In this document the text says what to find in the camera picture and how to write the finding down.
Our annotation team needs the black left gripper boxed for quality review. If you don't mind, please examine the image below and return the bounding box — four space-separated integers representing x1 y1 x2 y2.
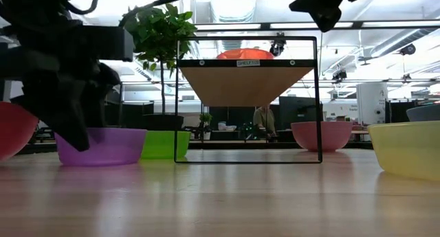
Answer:
0 22 135 152

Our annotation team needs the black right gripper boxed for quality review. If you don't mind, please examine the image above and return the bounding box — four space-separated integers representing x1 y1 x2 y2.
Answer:
289 0 379 33

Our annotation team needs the small purple plastic bowl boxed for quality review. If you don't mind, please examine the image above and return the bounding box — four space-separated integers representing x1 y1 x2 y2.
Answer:
54 127 148 167

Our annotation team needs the large red plastic bowl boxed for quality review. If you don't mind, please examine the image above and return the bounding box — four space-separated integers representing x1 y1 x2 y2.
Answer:
0 101 39 163

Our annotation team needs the small orange plastic bowl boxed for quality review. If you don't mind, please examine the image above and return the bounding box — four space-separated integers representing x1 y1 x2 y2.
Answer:
216 47 275 60

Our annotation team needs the small green plastic bowl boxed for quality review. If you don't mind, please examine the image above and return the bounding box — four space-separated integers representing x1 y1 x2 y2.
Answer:
140 130 192 160

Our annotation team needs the large pink plastic bowl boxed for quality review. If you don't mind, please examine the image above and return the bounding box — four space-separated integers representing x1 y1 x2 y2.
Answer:
290 121 354 153

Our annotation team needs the large blue plastic bowl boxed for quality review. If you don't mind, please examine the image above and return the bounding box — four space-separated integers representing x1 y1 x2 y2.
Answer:
406 104 440 123

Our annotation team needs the small yellow plastic bowl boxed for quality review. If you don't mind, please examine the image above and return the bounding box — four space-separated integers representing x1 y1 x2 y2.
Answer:
366 121 440 182

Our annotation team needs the black overhead beam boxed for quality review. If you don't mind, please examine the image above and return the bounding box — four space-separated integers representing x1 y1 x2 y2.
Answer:
192 20 440 34

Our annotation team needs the black monitor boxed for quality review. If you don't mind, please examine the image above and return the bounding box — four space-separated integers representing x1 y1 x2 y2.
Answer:
278 95 319 128

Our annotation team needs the white cylindrical machine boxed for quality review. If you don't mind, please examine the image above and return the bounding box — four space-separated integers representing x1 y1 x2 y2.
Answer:
356 82 388 126

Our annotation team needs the green plant in black pot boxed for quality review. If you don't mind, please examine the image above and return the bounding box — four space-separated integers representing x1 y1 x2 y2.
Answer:
119 2 199 131

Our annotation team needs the person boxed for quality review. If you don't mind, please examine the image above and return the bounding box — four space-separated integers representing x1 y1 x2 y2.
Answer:
252 105 278 142

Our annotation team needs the small green desk plant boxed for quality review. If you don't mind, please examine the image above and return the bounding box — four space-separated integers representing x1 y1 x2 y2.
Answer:
199 112 213 141

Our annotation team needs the black ceiling-hung camera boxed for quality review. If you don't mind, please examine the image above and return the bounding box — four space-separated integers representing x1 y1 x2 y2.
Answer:
269 32 287 58
398 43 417 56
331 69 348 84

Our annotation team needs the wooden shelf with black frame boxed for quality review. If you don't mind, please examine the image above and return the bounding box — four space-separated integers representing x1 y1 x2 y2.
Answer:
174 36 323 164

